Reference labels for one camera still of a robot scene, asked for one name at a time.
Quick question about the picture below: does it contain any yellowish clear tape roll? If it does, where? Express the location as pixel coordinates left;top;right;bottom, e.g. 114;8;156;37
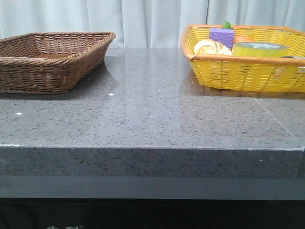
232;42;289;58

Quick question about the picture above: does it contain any toy bread roll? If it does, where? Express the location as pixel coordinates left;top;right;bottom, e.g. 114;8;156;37
193;39;232;55

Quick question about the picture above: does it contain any white curtain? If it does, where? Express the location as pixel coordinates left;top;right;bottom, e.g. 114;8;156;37
0;0;305;49

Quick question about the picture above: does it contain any purple sponge block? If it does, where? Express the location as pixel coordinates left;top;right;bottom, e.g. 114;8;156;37
209;28;235;49

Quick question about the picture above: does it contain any orange toy carrot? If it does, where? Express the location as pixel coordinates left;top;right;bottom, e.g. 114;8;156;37
223;21;253;43

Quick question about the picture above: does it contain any brown wicker basket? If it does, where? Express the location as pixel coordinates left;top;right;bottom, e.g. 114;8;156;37
0;31;116;94

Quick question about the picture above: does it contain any yellow woven basket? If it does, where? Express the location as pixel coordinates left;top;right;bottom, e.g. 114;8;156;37
181;24;305;93

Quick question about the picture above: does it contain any dark object in basket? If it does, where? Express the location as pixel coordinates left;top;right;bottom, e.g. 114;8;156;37
281;56;305;60

